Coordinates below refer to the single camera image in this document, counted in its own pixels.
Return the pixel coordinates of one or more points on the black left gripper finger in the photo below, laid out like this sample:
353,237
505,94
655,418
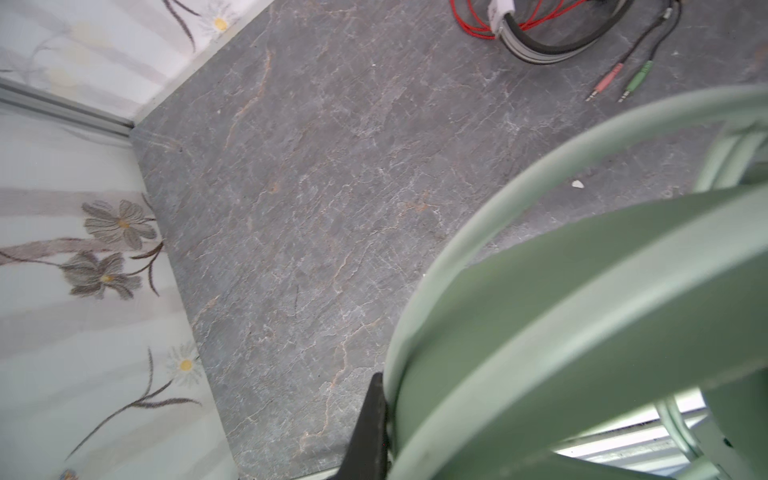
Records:
367,455

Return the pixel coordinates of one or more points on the white black headphones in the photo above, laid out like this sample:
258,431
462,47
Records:
550,32

